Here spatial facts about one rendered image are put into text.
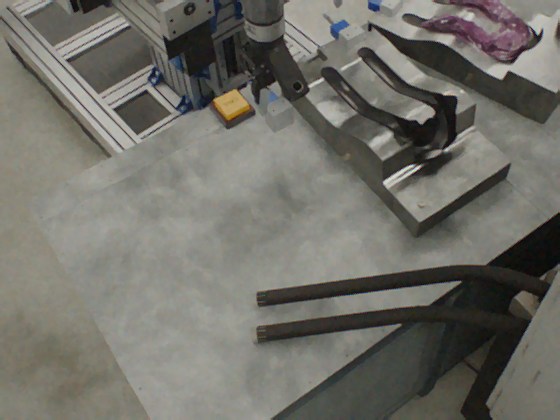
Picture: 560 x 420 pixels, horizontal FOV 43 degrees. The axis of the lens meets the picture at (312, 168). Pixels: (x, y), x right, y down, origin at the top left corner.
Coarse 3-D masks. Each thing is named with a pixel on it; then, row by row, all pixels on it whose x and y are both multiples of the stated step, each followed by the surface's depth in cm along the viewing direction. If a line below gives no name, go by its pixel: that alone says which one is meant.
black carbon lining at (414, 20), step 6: (432, 0) 184; (438, 0) 184; (444, 0) 184; (402, 18) 180; (408, 18) 180; (414, 18) 180; (420, 18) 180; (426, 18) 179; (414, 24) 179; (534, 30) 174; (534, 36) 173; (540, 36) 170; (534, 42) 172; (528, 48) 165; (498, 60) 168; (504, 60) 169; (510, 60) 169
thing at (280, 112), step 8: (272, 96) 152; (272, 104) 149; (280, 104) 149; (288, 104) 149; (272, 112) 148; (280, 112) 148; (288, 112) 150; (272, 120) 149; (280, 120) 150; (288, 120) 152; (272, 128) 151; (280, 128) 152
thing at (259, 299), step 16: (400, 272) 133; (416, 272) 132; (432, 272) 131; (288, 288) 137; (304, 288) 136; (320, 288) 135; (336, 288) 134; (352, 288) 134; (368, 288) 133; (384, 288) 133; (256, 304) 137; (272, 304) 137
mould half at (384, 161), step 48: (336, 48) 169; (384, 48) 169; (336, 96) 160; (384, 96) 160; (336, 144) 159; (384, 144) 146; (480, 144) 155; (384, 192) 150; (432, 192) 148; (480, 192) 153
